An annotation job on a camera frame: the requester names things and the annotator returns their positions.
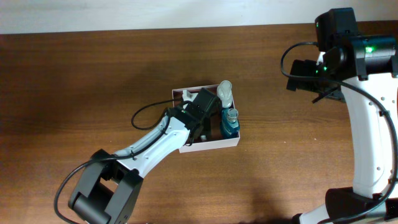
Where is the blue Listerine mouthwash bottle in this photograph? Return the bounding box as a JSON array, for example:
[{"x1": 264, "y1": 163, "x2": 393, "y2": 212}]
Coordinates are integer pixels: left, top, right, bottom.
[{"x1": 220, "y1": 108, "x2": 240, "y2": 139}]

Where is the dark purple pump bottle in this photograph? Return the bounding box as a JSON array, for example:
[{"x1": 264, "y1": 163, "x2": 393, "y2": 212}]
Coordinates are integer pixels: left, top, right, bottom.
[{"x1": 216, "y1": 80, "x2": 233, "y2": 108}]

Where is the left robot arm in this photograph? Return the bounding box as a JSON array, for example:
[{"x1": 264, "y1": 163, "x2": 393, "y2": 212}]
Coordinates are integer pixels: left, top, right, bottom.
[{"x1": 68, "y1": 88, "x2": 220, "y2": 224}]

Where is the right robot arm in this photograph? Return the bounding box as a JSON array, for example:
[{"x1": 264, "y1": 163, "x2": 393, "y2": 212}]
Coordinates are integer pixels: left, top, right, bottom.
[{"x1": 286, "y1": 7, "x2": 397, "y2": 223}]

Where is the left black cable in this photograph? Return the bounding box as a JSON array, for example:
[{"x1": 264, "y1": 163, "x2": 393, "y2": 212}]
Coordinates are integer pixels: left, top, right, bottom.
[{"x1": 53, "y1": 98, "x2": 187, "y2": 224}]

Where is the black cable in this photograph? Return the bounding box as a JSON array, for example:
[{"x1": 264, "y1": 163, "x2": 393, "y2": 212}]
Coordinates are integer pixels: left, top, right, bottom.
[
  {"x1": 280, "y1": 41, "x2": 398, "y2": 224},
  {"x1": 53, "y1": 98, "x2": 187, "y2": 224}
]

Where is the right black cable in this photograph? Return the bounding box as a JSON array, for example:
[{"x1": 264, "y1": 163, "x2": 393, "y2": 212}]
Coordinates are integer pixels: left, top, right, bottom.
[{"x1": 280, "y1": 41, "x2": 398, "y2": 224}]

